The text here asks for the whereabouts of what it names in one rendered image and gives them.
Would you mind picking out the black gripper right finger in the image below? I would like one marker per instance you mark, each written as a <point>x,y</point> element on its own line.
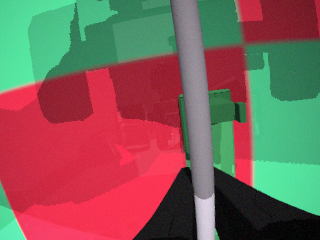
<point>243,213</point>

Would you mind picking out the grey pin with red cap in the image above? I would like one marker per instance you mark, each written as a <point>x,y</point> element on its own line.
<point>193,72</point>

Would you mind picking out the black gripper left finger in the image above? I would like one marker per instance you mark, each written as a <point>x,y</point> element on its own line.
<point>175,218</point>

